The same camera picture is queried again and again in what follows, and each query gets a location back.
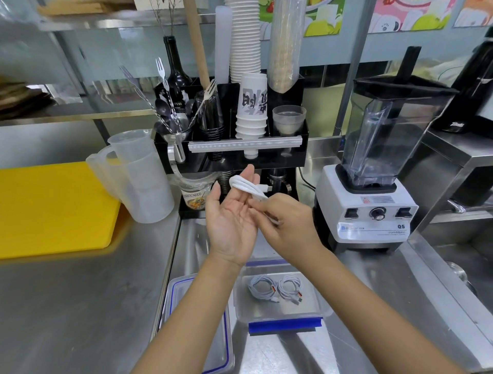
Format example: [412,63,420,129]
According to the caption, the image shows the person's left hand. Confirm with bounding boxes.
[205,164,259,267]

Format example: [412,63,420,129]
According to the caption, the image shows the person's right hand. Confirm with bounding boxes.
[248,193,328,267]

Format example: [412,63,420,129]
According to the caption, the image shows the white charging cable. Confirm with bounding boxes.
[248,274,278,305]
[277,274,306,306]
[229,174,280,226]

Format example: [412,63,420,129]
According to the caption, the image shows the person's right forearm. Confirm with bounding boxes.
[300,245,480,374]

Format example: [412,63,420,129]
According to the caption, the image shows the person's left forearm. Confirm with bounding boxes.
[131,252,247,374]

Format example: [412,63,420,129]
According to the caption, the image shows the labelled plastic food tub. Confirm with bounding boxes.
[179,173,219,210]

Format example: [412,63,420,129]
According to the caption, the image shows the black acrylic cup organizer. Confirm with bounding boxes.
[154,73,310,220]

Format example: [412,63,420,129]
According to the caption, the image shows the steel utensil cup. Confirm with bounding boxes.
[154,119,194,164]

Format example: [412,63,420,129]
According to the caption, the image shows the clear plastic measuring jug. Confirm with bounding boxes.
[86,148,176,224]
[108,129,155,164]

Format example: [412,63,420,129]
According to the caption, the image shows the stack of dark plastic cups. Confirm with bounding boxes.
[194,90,226,160]

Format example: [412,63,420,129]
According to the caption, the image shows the white blender base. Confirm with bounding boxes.
[313,165,420,254]

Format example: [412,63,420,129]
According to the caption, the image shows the translucent plastic cup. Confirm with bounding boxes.
[272,105,307,136]

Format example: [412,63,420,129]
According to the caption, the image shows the stack of printed paper cups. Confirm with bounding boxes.
[235,72,269,158]

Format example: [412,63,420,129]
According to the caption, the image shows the clear plastic fork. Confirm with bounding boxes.
[188,79,219,128]

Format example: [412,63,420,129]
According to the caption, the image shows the black spoon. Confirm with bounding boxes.
[155,98,172,121]

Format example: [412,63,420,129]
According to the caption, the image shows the clear container with blue clips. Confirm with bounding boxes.
[233,259,334,335]

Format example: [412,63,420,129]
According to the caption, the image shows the long twisted bar fork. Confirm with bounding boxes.
[119,65,182,133]

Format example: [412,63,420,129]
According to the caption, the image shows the dark glass bottle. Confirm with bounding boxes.
[164,35,193,116]

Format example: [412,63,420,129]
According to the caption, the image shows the short silver fork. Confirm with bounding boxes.
[155,57,173,95]

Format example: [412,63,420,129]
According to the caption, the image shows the clear container lid blue seal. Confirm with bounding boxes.
[160,274,235,374]

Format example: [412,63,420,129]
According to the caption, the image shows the clear blender jar black lid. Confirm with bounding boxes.
[341,75,460,193]

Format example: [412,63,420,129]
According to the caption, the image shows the white plastic tube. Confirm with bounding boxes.
[214,6,234,85]

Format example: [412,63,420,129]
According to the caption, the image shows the wooden pole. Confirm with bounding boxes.
[183,0,211,87]

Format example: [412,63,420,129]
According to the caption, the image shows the stack of plain white cups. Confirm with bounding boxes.
[225,0,271,83]

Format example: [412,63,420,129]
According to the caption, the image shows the sleeve of clear plastic cups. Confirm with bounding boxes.
[268,0,306,94]

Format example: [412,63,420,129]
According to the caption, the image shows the yellow cutting board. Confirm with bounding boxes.
[0,161,129,260]

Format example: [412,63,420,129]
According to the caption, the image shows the dried branches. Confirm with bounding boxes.
[148,0,178,39]

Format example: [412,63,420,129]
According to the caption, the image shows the steel sink basin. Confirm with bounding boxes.
[408,221,493,320]

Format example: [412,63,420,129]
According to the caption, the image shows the green fruit poster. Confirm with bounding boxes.
[258,0,346,38]

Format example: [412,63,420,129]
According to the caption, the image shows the black blender tamper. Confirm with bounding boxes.
[397,46,423,83]

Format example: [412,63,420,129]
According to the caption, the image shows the round steel sink strainer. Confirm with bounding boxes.
[445,261,478,297]

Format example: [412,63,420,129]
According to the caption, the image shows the steel shelf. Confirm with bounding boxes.
[0,12,216,128]

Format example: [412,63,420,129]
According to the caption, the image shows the wooden board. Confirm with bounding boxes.
[36,0,135,17]

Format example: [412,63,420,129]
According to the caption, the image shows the black appliance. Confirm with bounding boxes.
[431,39,493,135]

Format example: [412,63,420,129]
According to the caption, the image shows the pink cartoon poster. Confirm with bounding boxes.
[372,0,457,34]

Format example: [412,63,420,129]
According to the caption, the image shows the orange cartoon poster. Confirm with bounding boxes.
[452,0,493,28]

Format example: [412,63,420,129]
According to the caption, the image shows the black power cord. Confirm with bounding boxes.
[298,166,317,191]

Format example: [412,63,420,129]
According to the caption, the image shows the coiled white charging cable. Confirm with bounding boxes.
[248,274,278,305]
[277,274,306,306]

